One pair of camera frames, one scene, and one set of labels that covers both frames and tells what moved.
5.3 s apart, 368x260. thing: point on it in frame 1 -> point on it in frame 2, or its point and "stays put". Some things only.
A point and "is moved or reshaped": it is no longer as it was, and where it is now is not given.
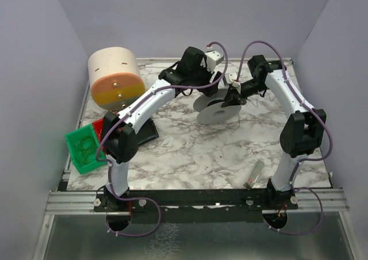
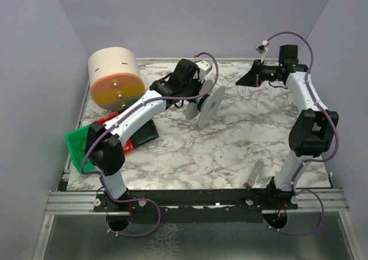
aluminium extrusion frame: x=82 y=203 stays put
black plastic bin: x=148 y=133 stays put
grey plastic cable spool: x=210 y=111 is moved or reshaped
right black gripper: x=236 y=92 -> x=257 y=73
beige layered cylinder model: x=115 y=80 stays put
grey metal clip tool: x=254 y=175 stays put
